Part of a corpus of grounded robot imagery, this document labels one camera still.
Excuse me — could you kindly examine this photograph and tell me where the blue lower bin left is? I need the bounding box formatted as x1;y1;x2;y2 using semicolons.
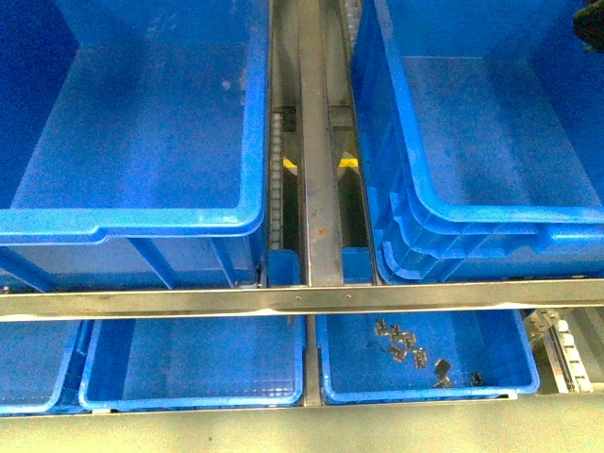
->
1;321;92;417

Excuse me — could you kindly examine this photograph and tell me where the metal roller rack frame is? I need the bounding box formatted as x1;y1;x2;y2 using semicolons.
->
1;1;603;408

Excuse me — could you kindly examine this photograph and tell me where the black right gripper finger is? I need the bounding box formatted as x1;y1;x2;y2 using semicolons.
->
573;0;603;53

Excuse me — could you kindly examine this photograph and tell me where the blue source bin with buttons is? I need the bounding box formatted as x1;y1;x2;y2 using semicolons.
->
1;1;270;293

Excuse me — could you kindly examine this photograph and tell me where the blue target bin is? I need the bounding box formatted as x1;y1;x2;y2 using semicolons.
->
351;1;603;285

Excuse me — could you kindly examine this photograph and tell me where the metal clips pile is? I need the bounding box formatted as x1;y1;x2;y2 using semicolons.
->
359;313;483;392

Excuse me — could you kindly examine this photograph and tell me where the blue lower bin with clips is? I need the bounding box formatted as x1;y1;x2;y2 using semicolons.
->
316;310;540;405

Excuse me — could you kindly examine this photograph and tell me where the blue lower bin middle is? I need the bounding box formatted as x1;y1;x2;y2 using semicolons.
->
78;316;306;411

